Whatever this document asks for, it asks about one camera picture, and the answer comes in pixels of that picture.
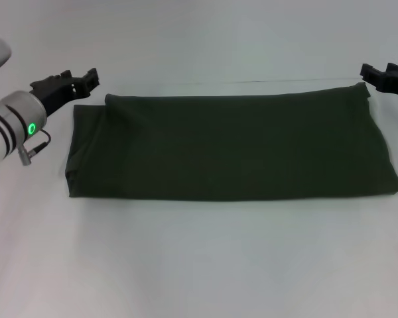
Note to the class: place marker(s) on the dark green t-shirt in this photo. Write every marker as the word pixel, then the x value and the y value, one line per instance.
pixel 232 145

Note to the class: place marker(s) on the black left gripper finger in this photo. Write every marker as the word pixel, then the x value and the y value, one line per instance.
pixel 61 75
pixel 88 83

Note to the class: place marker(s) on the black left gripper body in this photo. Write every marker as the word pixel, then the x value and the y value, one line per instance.
pixel 54 96

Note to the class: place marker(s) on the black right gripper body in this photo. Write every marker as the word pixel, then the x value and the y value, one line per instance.
pixel 396 85

